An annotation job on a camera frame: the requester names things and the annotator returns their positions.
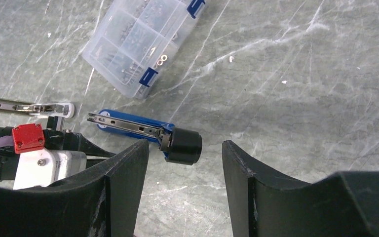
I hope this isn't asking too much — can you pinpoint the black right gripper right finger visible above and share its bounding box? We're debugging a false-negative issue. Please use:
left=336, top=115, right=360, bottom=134
left=222, top=140, right=379, bottom=237

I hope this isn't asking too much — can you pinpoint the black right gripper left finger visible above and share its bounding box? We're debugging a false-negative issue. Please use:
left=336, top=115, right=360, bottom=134
left=0, top=139, right=149, bottom=237

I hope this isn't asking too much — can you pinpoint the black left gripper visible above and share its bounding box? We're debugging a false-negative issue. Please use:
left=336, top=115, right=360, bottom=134
left=43, top=116, right=115, bottom=158

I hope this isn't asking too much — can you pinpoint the small beige white stapler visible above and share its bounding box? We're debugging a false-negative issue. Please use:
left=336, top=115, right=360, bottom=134
left=0, top=98, right=75, bottom=119

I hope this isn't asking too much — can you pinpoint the blue black stapler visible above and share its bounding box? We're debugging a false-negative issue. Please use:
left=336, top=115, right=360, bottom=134
left=87, top=109, right=202, bottom=165

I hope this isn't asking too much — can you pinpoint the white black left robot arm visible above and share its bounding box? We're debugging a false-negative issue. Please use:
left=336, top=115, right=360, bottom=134
left=0, top=117, right=114, bottom=182

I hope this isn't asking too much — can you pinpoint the clear plastic screw organizer box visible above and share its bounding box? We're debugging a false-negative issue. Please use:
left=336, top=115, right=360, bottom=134
left=82, top=0, right=206, bottom=99

